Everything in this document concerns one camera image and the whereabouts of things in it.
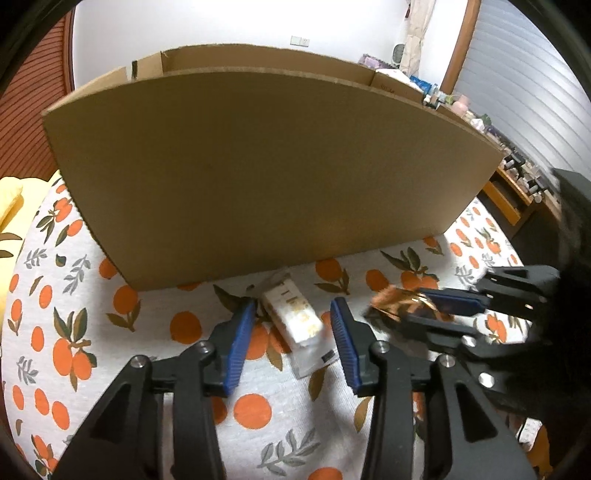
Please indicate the white wall socket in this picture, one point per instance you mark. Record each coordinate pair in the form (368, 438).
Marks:
(300, 41)

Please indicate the beige hanging cloth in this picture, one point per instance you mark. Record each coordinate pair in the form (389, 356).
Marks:
(418, 32)

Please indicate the grey window blind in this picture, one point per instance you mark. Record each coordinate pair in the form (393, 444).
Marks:
(521, 69)

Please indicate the brown slatted wooden door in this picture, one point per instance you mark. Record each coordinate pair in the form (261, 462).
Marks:
(32, 106)

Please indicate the brown cardboard box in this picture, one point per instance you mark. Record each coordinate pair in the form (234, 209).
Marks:
(254, 175)

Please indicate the white gold snack packet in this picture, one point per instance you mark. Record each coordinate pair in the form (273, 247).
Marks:
(295, 316)

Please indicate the clutter on cabinet top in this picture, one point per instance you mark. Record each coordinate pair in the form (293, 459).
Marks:
(374, 61)

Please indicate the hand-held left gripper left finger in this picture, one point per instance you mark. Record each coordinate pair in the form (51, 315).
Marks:
(238, 350)

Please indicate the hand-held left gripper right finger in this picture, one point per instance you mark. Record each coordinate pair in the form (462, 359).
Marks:
(346, 346)

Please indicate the wooden shelf with bottles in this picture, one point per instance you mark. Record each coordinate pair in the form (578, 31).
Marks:
(480, 120)

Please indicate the wooden cabinet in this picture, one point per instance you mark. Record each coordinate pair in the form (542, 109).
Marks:
(512, 198)

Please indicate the orange foil snack packet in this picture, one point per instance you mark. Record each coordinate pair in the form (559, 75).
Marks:
(392, 302)

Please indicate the orange print tablecloth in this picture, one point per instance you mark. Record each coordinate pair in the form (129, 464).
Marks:
(92, 332)

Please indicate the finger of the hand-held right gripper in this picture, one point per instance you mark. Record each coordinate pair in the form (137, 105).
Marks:
(438, 325)
(452, 301)

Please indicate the wooden window frame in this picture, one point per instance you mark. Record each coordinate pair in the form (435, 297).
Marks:
(459, 41)

